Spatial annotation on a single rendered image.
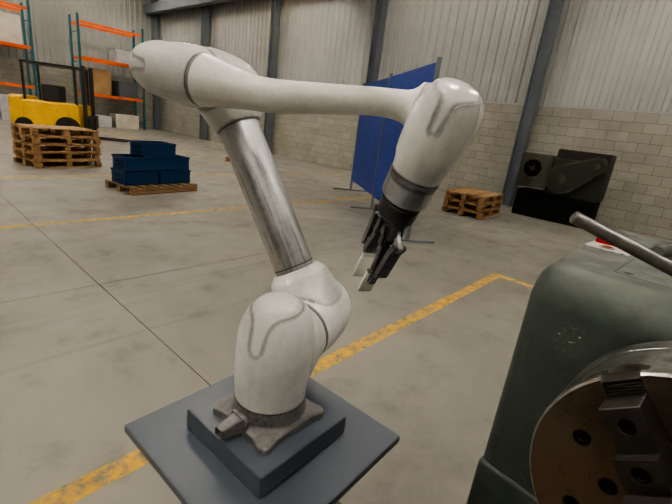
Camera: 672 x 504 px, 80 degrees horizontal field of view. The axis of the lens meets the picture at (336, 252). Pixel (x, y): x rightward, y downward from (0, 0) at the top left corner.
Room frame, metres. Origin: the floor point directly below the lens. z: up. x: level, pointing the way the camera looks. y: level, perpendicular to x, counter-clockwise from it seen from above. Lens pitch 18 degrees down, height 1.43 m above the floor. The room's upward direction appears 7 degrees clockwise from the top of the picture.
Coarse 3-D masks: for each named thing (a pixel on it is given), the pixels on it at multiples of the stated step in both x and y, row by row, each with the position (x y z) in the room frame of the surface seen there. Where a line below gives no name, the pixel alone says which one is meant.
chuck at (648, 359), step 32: (640, 352) 0.44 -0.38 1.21; (576, 384) 0.42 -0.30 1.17; (544, 416) 0.43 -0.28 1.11; (576, 416) 0.40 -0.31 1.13; (544, 448) 0.42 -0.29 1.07; (576, 448) 0.40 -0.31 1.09; (608, 448) 0.38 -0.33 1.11; (544, 480) 0.41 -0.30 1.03; (576, 480) 0.39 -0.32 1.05; (608, 480) 0.37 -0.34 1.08
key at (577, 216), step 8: (576, 216) 0.37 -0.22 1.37; (584, 216) 0.37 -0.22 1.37; (576, 224) 0.37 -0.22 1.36; (584, 224) 0.37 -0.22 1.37; (592, 224) 0.37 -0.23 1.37; (600, 224) 0.37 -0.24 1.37; (592, 232) 0.37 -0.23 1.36; (600, 232) 0.37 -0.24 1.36; (608, 232) 0.37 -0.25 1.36; (616, 232) 0.37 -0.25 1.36; (608, 240) 0.37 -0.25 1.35; (616, 240) 0.36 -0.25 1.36; (624, 240) 0.36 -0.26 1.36; (632, 240) 0.37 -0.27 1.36; (624, 248) 0.36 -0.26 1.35; (632, 248) 0.36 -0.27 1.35; (640, 248) 0.36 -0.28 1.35; (640, 256) 0.36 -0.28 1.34; (648, 256) 0.36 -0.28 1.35; (656, 256) 0.36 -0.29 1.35; (656, 264) 0.36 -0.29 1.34; (664, 264) 0.36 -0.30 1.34; (664, 272) 0.36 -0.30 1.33
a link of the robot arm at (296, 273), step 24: (216, 120) 0.96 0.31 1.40; (240, 120) 0.97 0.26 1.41; (240, 144) 0.96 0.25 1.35; (264, 144) 0.99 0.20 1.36; (240, 168) 0.95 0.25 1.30; (264, 168) 0.95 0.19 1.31; (264, 192) 0.94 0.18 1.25; (264, 216) 0.93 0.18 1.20; (288, 216) 0.94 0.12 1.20; (264, 240) 0.93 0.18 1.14; (288, 240) 0.92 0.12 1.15; (288, 264) 0.90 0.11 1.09; (312, 264) 0.92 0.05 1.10; (288, 288) 0.87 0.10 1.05; (312, 288) 0.87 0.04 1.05; (336, 288) 0.93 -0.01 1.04; (336, 312) 0.87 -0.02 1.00; (336, 336) 0.86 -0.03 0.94
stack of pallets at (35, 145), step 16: (16, 128) 7.67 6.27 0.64; (32, 128) 7.31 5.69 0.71; (48, 128) 7.51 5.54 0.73; (64, 128) 7.90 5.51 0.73; (80, 128) 8.35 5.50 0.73; (16, 144) 7.64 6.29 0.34; (32, 144) 7.29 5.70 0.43; (48, 144) 7.51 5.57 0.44; (64, 144) 7.75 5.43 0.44; (80, 144) 8.02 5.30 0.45; (96, 144) 8.30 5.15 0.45; (16, 160) 7.61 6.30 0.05; (32, 160) 7.29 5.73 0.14; (48, 160) 7.48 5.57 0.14; (64, 160) 7.71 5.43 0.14; (80, 160) 7.96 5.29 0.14; (96, 160) 8.24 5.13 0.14
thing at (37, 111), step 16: (48, 64) 12.63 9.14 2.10; (16, 96) 12.40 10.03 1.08; (32, 96) 13.12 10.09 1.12; (48, 96) 12.85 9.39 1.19; (64, 96) 13.25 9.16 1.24; (16, 112) 12.38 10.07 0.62; (32, 112) 12.48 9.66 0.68; (48, 112) 12.58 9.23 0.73; (64, 112) 12.68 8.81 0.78; (80, 112) 12.93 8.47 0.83; (96, 128) 13.56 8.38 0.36
